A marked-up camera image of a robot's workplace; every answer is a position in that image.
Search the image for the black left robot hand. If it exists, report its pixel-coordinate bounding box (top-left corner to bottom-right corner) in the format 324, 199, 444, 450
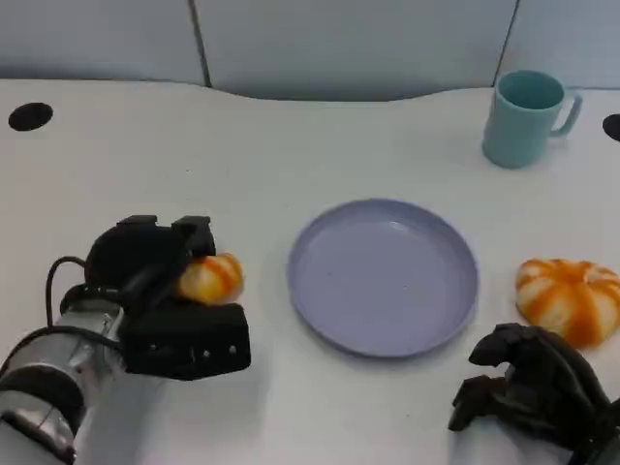
84, 215, 217, 321

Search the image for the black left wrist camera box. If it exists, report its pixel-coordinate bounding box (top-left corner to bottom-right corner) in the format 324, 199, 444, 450
118, 302, 253, 382

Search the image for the pale green mug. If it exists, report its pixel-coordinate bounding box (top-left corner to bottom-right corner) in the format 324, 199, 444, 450
481, 69, 584, 171

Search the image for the lilac plate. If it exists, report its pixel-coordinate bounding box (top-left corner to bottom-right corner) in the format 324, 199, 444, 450
286, 197, 481, 359

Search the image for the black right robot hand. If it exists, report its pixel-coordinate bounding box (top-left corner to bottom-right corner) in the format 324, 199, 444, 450
448, 323, 620, 465

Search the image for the orange and white bread roll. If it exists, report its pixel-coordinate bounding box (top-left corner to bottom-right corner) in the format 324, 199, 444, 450
514, 258, 620, 349
174, 252, 245, 307

